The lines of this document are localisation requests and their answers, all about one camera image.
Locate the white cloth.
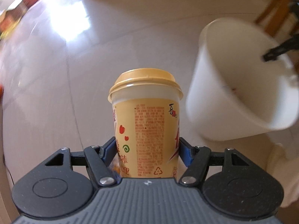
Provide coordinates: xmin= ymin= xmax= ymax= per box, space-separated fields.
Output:
xmin=266 ymin=144 xmax=298 ymax=208

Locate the yellow milk tea cup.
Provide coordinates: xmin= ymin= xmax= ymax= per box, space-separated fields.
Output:
xmin=108 ymin=68 xmax=183 ymax=178

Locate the blue juice carton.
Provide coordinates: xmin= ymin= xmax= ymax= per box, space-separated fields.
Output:
xmin=109 ymin=157 xmax=122 ymax=181

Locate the white plastic bucket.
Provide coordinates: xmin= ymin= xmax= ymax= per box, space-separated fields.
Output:
xmin=186 ymin=18 xmax=298 ymax=141

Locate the wooden chair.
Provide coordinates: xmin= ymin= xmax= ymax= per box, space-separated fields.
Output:
xmin=254 ymin=0 xmax=291 ymax=38

